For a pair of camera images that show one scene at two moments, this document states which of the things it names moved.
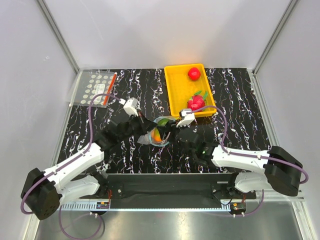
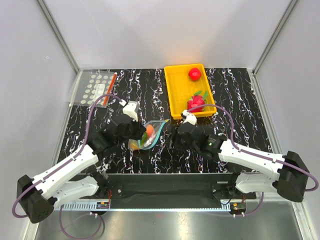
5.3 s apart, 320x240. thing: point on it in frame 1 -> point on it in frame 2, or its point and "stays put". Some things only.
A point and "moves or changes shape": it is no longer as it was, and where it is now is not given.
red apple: x=194 y=73 stays put
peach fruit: x=157 y=135 moves or changes shape
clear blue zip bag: x=153 y=137 moves or changes shape
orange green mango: x=163 y=122 -> x=134 y=144
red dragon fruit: x=197 y=101 stays put
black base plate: x=168 y=188 stays put
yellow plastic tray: x=181 y=88 stays put
